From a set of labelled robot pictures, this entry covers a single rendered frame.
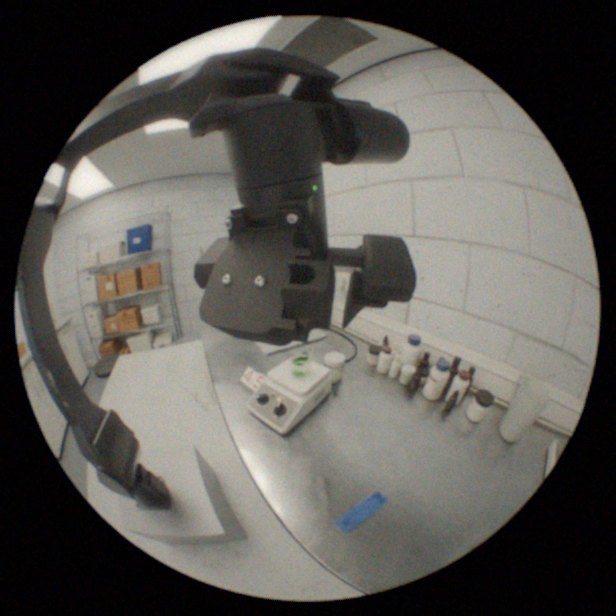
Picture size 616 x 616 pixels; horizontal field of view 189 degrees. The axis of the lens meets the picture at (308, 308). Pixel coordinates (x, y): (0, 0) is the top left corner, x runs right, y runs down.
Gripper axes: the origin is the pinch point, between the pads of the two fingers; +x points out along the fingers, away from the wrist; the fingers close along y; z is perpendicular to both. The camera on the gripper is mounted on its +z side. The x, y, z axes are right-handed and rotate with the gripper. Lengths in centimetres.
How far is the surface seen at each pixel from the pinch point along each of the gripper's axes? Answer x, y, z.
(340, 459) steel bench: 29.0, 7.3, 16.1
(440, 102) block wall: -41, 42, -71
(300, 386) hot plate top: 28.6, -4.4, 0.6
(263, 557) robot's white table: 14.8, -0.2, 38.4
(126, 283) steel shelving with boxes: 54, -232, -56
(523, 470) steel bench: 20, 57, 29
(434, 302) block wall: 33, 35, -33
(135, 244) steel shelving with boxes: 26, -223, -91
